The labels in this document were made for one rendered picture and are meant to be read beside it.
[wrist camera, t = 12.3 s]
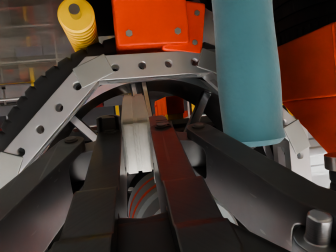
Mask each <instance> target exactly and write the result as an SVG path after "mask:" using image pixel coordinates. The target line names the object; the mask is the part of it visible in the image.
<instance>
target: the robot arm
mask: <svg viewBox="0 0 336 252"><path fill-rule="evenodd" d="M95 120H96V127H97V137H96V140H95V141H93V142H89V143H85V140H84V138H83V137H80V136H69V137H66V138H64V139H62V140H60V141H59V142H58V143H56V144H55V145H54V146H53V147H51V148H50V149H49V150H48V151H46V152H45V153H44V154H43V155H42V156H40V157H39V158H38V159H37V160H35V161H34V162H33V163H32V164H30V165H29V166H28V167H27V168H25V169H24V170H23V171H22V172H21V173H19V174H18V175H17V176H16V177H14V178H13V179H12V180H11V181H9V182H8V183H7V184H6V185H5V186H3V187H2V188H1V189H0V252H45V250H46V249H47V247H48V246H49V245H50V243H51V242H52V240H53V239H54V237H55V236H56V235H57V233H58V232H59V230H60V229H61V227H62V226H63V225H64V226H63V229H62V232H61V235H60V239H59V240H58V241H56V242H54V243H53V245H52V247H51V249H49V250H48V251H47V252H336V191H334V190H331V189H328V188H325V187H322V186H319V185H317V184H315V183H313V182H312V181H310V180H308V179H306V178H304V177H303V176H301V175H299V174H297V173H295V172H294V171H292V170H290V169H288V168H287V167H285V166H283V165H281V164H279V163H278V162H276V161H274V160H272V159H270V158H269V157H267V156H265V155H263V154H261V153H260V152H258V151H256V150H254V149H252V148H251V147H249V146H247V145H245V144H243V143H242V142H240V141H238V140H236V139H234V138H233V137H231V136H229V135H227V134H225V133H224V132H222V131H220V130H218V129H216V128H215V127H213V126H211V125H209V124H206V123H202V122H196V123H193V124H190V125H188V126H187V127H186V132H179V131H175V128H174V126H173V125H172V124H170V123H169V122H168V120H167V118H166V117H165V116H163V115H157V116H148V112H147V108H146V103H145V99H144V95H142V94H141V93H140V94H135V95H134V96H132V95H131V94H130V95H124V97H122V111H121V118H120V116H119V115H115V114H109V115H103V116H100V117H97V118H96V119H95ZM152 170H153V172H154V183H156V188H157V194H158V200H159V206H160V211H161V213H159V214H156V215H153V216H149V217H146V218H127V173H129V174H136V173H139V171H142V172H143V173H144V172H152ZM213 196H214V197H215V198H216V199H217V200H218V201H219V202H220V203H221V204H222V205H223V206H224V207H225V208H226V209H227V210H228V211H229V212H230V213H231V214H232V215H233V216H234V217H235V218H236V219H237V220H239V221H240V222H241V223H242V224H243V225H244V226H245V227H246V228H247V229H248V230H246V229H244V228H242V227H240V226H238V225H236V224H234V223H232V222H230V221H229V219H228V218H224V217H223V216H222V214H221V212H220V210H219V208H218V206H217V204H216V202H215V200H214V198H213Z"/></svg>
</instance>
